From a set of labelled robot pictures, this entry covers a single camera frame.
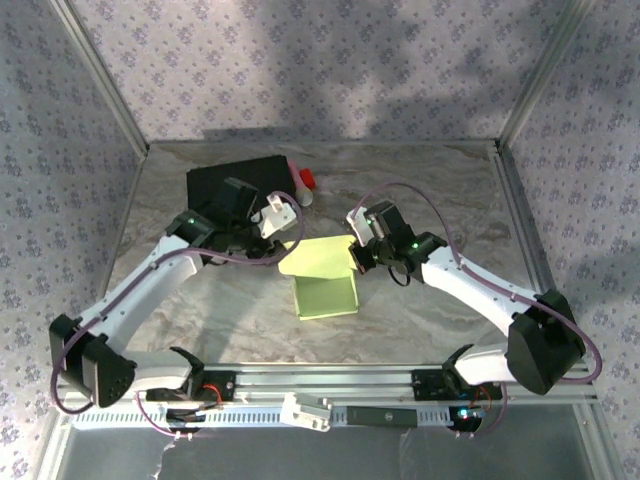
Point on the flat black device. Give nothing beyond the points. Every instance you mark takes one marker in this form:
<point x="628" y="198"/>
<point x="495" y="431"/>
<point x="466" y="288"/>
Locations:
<point x="380" y="416"/>

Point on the circuit board with lights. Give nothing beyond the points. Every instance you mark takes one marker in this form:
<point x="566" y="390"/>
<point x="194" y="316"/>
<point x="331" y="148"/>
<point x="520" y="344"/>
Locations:
<point x="465" y="415"/>

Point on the aluminium side rail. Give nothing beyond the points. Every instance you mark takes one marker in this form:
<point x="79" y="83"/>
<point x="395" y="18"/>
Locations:
<point x="517" y="200"/>
<point x="126" y="210"/>

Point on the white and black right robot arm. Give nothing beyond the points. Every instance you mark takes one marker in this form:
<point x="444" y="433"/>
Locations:
<point x="480" y="295"/>

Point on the white plastic bracket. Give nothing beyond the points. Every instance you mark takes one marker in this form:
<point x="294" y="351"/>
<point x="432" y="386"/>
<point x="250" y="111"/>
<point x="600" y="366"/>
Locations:
<point x="305" y="412"/>

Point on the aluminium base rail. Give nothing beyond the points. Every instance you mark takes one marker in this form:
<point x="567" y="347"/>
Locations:
<point x="325" y="380"/>

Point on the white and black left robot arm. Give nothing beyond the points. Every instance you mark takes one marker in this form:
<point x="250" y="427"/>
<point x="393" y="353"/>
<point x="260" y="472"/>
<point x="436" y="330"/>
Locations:
<point x="150" y="285"/>

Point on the aluminium frame post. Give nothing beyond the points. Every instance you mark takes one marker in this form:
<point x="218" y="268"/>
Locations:
<point x="545" y="75"/>
<point x="101" y="75"/>

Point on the pink marker with white cap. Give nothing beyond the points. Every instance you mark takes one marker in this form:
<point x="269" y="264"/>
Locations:
<point x="304" y="196"/>

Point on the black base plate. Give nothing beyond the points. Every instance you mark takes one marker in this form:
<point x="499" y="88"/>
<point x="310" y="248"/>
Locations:
<point x="225" y="385"/>
<point x="427" y="385"/>

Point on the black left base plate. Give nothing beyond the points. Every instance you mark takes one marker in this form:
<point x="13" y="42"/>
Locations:
<point x="225" y="385"/>

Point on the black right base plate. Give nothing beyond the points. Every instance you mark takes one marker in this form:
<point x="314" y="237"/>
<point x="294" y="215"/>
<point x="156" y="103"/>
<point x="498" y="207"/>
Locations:
<point x="427" y="385"/>

